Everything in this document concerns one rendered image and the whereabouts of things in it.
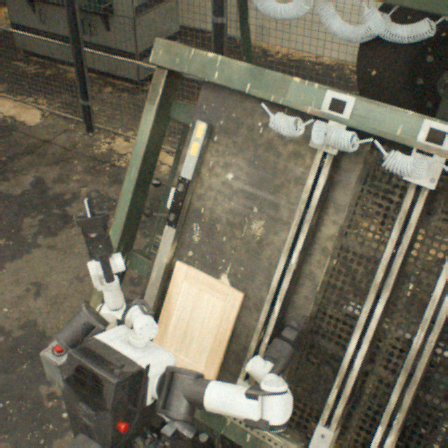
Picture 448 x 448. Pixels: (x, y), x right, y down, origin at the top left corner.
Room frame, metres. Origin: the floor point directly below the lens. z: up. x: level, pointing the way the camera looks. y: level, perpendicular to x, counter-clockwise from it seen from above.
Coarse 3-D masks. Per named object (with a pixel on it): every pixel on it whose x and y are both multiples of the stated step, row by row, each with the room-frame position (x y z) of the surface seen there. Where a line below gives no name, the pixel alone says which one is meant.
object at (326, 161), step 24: (336, 96) 1.79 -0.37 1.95; (312, 144) 1.74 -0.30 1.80; (312, 168) 1.72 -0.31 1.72; (336, 168) 1.74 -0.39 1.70; (312, 192) 1.70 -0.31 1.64; (312, 216) 1.63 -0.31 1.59; (288, 240) 1.61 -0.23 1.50; (288, 264) 1.57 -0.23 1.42; (288, 288) 1.53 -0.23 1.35; (264, 312) 1.50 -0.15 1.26; (264, 336) 1.46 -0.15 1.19; (240, 384) 1.38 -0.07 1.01
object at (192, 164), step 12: (204, 132) 2.01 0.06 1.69; (192, 144) 2.01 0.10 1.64; (204, 144) 2.01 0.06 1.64; (192, 156) 1.98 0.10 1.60; (192, 168) 1.96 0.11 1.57; (192, 180) 1.94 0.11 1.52; (192, 192) 1.94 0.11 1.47; (180, 216) 1.88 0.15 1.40; (168, 228) 1.87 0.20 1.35; (180, 228) 1.87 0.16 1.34; (168, 240) 1.84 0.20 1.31; (168, 252) 1.81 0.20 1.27; (156, 264) 1.81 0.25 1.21; (168, 264) 1.80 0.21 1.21; (156, 276) 1.78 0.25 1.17; (156, 288) 1.75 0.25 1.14; (156, 300) 1.73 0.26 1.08
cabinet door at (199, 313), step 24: (192, 288) 1.71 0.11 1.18; (216, 288) 1.67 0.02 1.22; (168, 312) 1.69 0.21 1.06; (192, 312) 1.65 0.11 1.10; (216, 312) 1.61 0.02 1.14; (168, 336) 1.64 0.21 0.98; (192, 336) 1.60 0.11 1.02; (216, 336) 1.56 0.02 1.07; (192, 360) 1.54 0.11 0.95; (216, 360) 1.50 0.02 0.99
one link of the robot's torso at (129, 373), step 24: (96, 336) 1.29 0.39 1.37; (120, 336) 1.32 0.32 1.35; (72, 360) 1.17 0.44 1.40; (96, 360) 1.17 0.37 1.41; (120, 360) 1.19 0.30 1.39; (144, 360) 1.21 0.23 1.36; (168, 360) 1.24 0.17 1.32; (72, 384) 1.14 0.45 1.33; (96, 384) 1.10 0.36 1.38; (120, 384) 1.09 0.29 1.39; (144, 384) 1.12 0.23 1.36; (72, 408) 1.13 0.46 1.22; (96, 408) 1.08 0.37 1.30; (120, 408) 1.08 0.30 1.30; (144, 408) 1.12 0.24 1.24; (96, 432) 1.07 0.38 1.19; (120, 432) 1.07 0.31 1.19
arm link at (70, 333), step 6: (78, 312) 1.40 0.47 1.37; (72, 318) 1.39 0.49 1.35; (78, 318) 1.38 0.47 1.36; (84, 318) 1.38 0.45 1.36; (66, 324) 1.38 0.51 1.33; (72, 324) 1.37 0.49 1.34; (78, 324) 1.37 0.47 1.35; (90, 324) 1.37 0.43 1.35; (60, 330) 1.37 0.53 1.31; (66, 330) 1.36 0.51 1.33; (72, 330) 1.35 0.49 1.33; (78, 330) 1.35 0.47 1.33; (90, 330) 1.36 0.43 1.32; (60, 336) 1.35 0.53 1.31; (66, 336) 1.34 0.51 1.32; (72, 336) 1.34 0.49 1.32; (78, 336) 1.34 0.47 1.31; (84, 336) 1.35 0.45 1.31; (66, 342) 1.33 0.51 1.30; (72, 342) 1.33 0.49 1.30; (78, 342) 1.34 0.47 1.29; (72, 348) 1.33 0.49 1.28
